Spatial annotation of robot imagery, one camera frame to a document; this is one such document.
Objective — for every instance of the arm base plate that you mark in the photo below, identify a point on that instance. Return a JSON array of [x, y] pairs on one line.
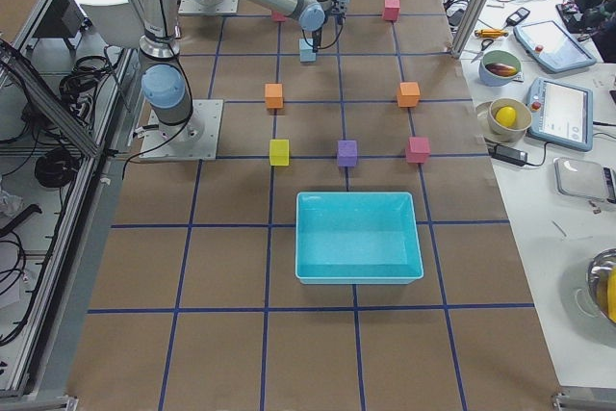
[[198, 140], [208, 7]]

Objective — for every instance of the metal bowl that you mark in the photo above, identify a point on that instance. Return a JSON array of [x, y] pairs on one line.
[[597, 298]]

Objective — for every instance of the teach pendant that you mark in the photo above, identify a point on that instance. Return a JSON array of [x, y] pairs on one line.
[[552, 47], [561, 114]]

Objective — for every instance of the orange block near base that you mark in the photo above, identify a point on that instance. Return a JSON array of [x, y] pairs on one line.
[[273, 94]]

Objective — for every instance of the black power adapter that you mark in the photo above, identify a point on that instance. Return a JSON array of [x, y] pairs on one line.
[[508, 154]]

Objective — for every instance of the orange block far side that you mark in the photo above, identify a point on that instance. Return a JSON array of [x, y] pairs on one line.
[[408, 94]]

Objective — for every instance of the beige bowl with lemon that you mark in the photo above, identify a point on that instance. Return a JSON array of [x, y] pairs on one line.
[[523, 121]]

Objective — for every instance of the pink block right far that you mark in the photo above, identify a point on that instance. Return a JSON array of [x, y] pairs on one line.
[[417, 150]]

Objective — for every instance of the silver kitchen scale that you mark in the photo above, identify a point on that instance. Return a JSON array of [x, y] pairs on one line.
[[585, 179]]

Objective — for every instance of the pink block near base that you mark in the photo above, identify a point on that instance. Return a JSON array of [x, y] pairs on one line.
[[277, 17]]

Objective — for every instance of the yellow handled tool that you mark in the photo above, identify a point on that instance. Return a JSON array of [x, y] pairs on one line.
[[490, 33]]

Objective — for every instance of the turquoise plastic bin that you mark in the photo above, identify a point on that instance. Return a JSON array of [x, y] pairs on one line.
[[357, 238]]

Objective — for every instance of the yellow lemon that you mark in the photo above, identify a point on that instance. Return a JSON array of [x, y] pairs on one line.
[[506, 116]]

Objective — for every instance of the upper teach pendant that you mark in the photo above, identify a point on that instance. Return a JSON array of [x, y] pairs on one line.
[[552, 47]]

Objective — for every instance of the yellow block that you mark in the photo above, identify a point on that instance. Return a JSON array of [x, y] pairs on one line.
[[279, 152]]

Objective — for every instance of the lower teach pendant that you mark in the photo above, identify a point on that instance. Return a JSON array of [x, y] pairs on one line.
[[561, 114]]

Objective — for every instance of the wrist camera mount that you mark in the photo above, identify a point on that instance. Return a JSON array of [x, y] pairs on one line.
[[338, 11]]

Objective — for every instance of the beige saucer plate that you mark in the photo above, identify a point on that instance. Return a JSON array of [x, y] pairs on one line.
[[483, 112]]

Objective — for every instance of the pink block left far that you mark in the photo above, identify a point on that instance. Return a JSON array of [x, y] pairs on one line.
[[391, 10]]

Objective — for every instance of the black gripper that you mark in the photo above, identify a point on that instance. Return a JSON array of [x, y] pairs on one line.
[[316, 37]]

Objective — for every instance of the blue bowl with eggplant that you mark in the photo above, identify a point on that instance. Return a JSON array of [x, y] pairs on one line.
[[497, 56]]

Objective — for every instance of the purple block right side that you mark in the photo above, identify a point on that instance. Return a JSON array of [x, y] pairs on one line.
[[347, 153]]

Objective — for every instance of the scissors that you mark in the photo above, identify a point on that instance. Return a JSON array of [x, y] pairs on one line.
[[485, 44]]

